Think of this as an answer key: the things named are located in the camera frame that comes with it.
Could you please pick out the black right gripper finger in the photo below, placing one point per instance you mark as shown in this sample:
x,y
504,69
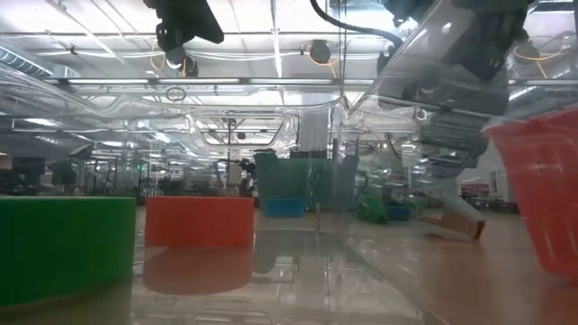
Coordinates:
x,y
463,203

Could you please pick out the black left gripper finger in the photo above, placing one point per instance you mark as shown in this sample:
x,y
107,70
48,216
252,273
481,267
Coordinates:
x,y
205,27

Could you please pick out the brown staple remover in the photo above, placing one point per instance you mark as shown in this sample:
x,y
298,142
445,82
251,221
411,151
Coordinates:
x,y
456,228

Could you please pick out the blue staple remover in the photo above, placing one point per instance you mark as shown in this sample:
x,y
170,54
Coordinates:
x,y
398,213

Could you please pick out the green staple remover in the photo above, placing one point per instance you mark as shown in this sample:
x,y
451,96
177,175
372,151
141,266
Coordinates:
x,y
371,211

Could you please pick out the orange tape roll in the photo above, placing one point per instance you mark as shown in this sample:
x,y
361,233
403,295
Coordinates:
x,y
198,221

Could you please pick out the green round block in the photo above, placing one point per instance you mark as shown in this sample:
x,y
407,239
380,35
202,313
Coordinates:
x,y
63,248

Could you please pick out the orange plastic basket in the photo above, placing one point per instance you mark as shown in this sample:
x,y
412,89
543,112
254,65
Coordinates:
x,y
542,194

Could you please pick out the clear plastic container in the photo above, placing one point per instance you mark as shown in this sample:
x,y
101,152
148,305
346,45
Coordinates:
x,y
158,135

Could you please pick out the white building pillar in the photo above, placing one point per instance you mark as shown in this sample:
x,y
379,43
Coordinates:
x,y
316,131

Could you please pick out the teal plastic basket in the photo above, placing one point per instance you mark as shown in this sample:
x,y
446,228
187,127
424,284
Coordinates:
x,y
280,180

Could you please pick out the red wall sign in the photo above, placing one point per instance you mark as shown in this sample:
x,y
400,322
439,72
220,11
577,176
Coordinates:
x,y
474,189

